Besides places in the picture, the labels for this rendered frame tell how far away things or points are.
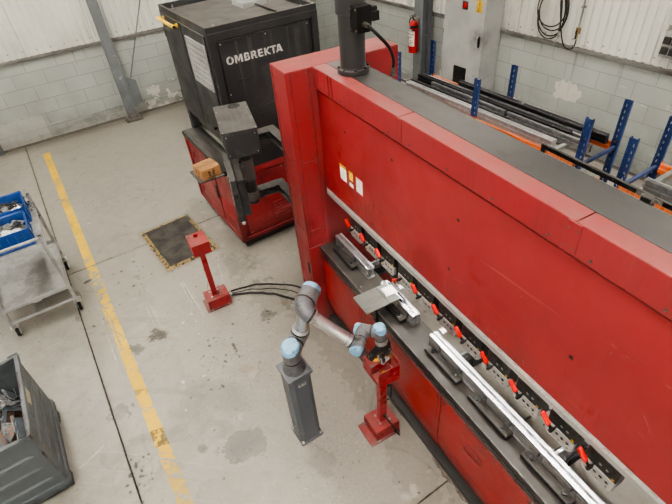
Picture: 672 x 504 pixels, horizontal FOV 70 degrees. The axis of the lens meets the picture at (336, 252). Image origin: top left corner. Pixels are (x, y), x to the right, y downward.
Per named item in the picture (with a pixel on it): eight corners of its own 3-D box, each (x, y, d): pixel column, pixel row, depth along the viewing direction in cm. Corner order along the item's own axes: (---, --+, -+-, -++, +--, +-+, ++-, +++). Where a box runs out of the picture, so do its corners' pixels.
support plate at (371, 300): (352, 298, 327) (352, 297, 326) (385, 283, 335) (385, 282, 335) (366, 314, 314) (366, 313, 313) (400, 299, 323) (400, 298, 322)
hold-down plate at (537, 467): (519, 456, 247) (520, 453, 245) (527, 451, 248) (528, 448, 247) (566, 509, 226) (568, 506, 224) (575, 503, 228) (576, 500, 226)
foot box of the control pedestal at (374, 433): (357, 425, 362) (357, 417, 354) (385, 410, 370) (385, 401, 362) (371, 447, 348) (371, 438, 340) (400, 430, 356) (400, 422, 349)
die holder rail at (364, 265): (336, 244, 392) (335, 235, 386) (342, 241, 394) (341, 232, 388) (368, 279, 357) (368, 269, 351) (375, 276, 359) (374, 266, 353)
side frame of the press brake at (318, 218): (307, 307, 461) (268, 63, 315) (382, 274, 489) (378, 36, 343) (319, 323, 444) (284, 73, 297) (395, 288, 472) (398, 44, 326)
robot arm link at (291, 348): (279, 363, 303) (276, 349, 295) (288, 347, 313) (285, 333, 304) (297, 367, 300) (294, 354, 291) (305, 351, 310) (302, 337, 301)
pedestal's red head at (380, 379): (363, 367, 322) (361, 350, 311) (383, 357, 328) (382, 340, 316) (379, 389, 308) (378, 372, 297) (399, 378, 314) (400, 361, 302)
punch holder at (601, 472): (579, 464, 212) (588, 444, 201) (592, 454, 215) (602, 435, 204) (608, 494, 201) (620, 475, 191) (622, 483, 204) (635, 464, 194)
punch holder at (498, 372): (484, 368, 254) (488, 348, 243) (496, 361, 257) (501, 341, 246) (504, 389, 243) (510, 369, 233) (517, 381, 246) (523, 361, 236)
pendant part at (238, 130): (235, 201, 410) (212, 106, 356) (264, 195, 415) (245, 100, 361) (245, 235, 372) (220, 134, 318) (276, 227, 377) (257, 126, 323)
